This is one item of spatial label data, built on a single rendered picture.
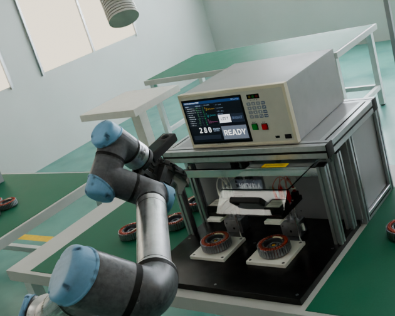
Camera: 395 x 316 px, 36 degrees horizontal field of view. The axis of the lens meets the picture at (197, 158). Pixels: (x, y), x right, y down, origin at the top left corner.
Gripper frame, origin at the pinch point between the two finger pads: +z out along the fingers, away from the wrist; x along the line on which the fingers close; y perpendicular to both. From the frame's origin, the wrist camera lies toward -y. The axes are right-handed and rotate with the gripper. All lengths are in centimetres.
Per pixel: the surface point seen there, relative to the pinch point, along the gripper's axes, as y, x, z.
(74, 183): -39, -162, 86
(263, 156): -22.7, 3.4, 29.3
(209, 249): 7.3, -18.3, 41.3
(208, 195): -20, -38, 57
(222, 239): 2.3, -15.7, 43.7
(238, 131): -30.2, -5.6, 24.6
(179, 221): -8, -49, 56
